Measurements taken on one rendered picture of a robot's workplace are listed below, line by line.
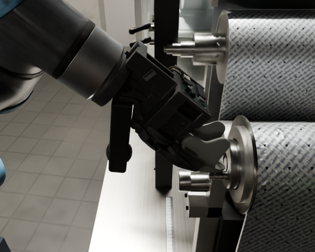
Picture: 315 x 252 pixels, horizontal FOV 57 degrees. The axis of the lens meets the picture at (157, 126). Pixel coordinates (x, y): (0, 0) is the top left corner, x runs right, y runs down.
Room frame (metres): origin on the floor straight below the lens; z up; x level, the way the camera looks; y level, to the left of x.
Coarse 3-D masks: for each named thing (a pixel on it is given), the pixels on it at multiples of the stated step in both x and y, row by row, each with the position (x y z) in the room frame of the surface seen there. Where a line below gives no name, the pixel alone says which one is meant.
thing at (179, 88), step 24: (144, 48) 0.32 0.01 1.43; (120, 72) 0.28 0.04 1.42; (144, 72) 0.29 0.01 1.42; (168, 72) 0.31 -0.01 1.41; (96, 96) 0.28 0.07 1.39; (120, 96) 0.29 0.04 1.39; (144, 96) 0.30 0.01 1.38; (168, 96) 0.29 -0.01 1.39; (192, 96) 0.29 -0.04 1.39; (144, 120) 0.28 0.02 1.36; (168, 120) 0.29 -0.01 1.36; (192, 120) 0.29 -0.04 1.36; (168, 144) 0.28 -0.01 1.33
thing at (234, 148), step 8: (232, 144) 0.33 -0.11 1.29; (232, 152) 0.31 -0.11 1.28; (224, 160) 0.33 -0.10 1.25; (232, 160) 0.30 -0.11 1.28; (240, 160) 0.30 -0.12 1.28; (232, 168) 0.30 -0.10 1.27; (240, 168) 0.30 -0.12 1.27; (232, 176) 0.29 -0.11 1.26; (240, 176) 0.29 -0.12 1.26; (224, 184) 0.31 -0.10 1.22; (232, 184) 0.29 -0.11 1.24
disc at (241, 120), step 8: (240, 120) 0.36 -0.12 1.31; (248, 128) 0.32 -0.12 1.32; (248, 136) 0.31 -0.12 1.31; (248, 144) 0.30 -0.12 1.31; (256, 152) 0.28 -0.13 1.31; (256, 160) 0.28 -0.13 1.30; (256, 168) 0.27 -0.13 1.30; (256, 176) 0.26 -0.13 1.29; (256, 184) 0.26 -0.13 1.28; (248, 192) 0.27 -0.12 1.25; (232, 200) 0.32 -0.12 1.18; (248, 200) 0.26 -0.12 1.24; (240, 208) 0.28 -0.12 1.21; (248, 208) 0.26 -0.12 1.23
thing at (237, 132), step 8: (232, 128) 0.36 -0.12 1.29; (240, 128) 0.34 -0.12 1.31; (232, 136) 0.36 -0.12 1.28; (240, 136) 0.32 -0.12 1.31; (240, 144) 0.32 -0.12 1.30; (240, 152) 0.31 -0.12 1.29; (248, 152) 0.30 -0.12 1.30; (248, 160) 0.29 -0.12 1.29; (248, 168) 0.28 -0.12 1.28; (248, 176) 0.28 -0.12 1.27; (240, 184) 0.28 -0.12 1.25; (248, 184) 0.27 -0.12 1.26; (232, 192) 0.31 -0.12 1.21; (240, 192) 0.28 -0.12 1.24; (240, 200) 0.27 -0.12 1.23
